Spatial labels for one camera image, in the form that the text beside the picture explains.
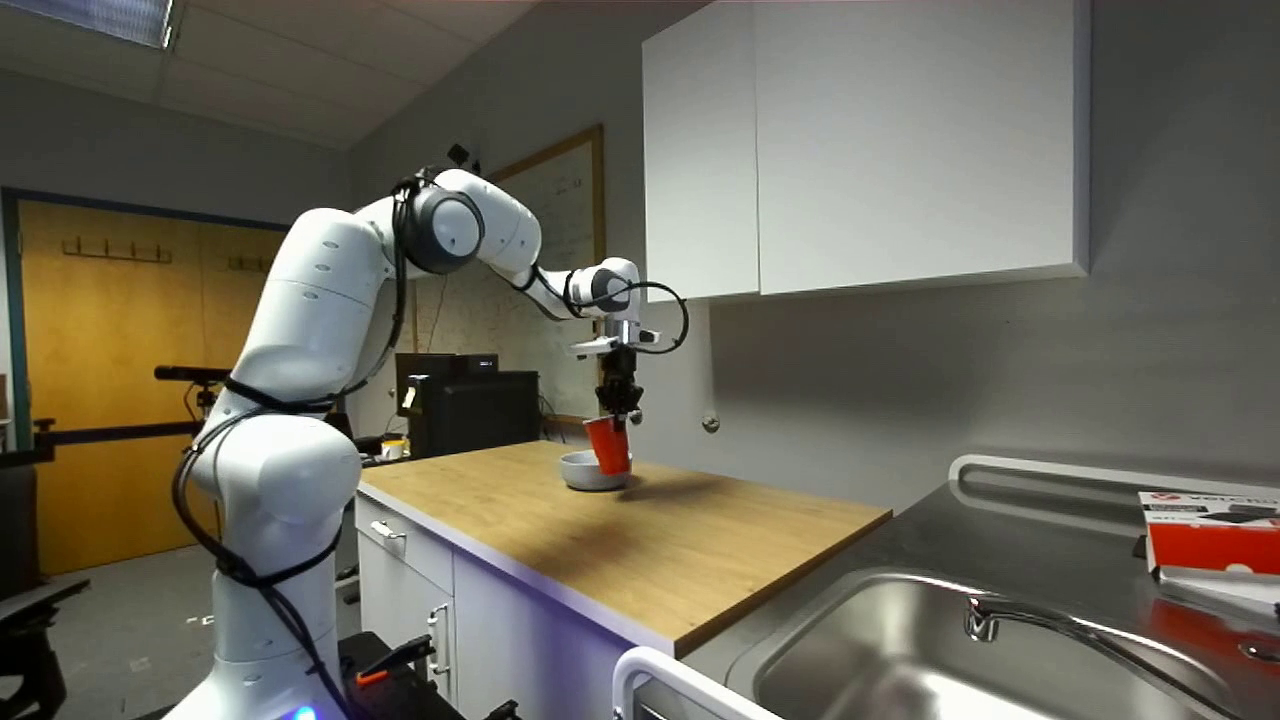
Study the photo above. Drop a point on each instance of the wood framed wall board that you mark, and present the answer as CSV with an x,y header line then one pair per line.
x,y
563,201

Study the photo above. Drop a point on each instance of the black and red clamp device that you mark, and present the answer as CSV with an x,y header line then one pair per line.
x,y
384,669

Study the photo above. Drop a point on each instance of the ceiling light panel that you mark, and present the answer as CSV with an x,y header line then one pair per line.
x,y
106,17

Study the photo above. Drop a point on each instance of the yellow wooden door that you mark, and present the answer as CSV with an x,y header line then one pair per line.
x,y
121,386

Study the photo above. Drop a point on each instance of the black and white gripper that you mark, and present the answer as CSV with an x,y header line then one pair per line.
x,y
618,361

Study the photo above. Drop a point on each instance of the round metal wall knob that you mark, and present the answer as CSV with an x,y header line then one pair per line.
x,y
711,425

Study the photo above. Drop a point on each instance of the red and white box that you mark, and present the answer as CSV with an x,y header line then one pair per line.
x,y
1207,543

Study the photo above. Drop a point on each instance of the white wall cabinet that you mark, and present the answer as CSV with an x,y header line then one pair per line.
x,y
864,147

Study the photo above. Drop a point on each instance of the metal sink faucet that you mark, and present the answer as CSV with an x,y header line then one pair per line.
x,y
1013,617

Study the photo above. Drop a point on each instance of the grey ceramic bowl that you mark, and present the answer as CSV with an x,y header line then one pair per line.
x,y
587,475

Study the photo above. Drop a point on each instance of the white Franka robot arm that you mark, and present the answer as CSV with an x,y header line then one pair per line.
x,y
321,333

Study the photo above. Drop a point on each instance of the white base cabinet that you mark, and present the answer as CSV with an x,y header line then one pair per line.
x,y
424,600

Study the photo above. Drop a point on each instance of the stainless steel sink unit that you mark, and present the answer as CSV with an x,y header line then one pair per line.
x,y
935,655

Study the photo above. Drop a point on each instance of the orange plastic cup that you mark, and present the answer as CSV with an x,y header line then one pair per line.
x,y
612,448

